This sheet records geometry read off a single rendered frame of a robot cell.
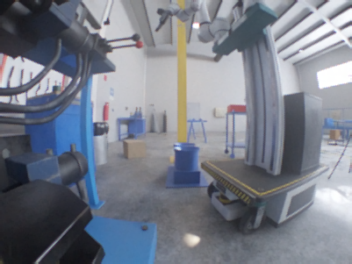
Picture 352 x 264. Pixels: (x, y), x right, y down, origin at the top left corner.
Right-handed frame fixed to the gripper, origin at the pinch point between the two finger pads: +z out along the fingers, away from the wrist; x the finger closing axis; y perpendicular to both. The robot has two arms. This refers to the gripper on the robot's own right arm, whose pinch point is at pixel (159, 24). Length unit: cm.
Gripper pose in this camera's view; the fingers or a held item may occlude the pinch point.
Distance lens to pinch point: 120.3
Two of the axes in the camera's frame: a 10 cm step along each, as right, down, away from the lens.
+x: -3.5, 0.6, 9.4
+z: -3.4, 9.2, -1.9
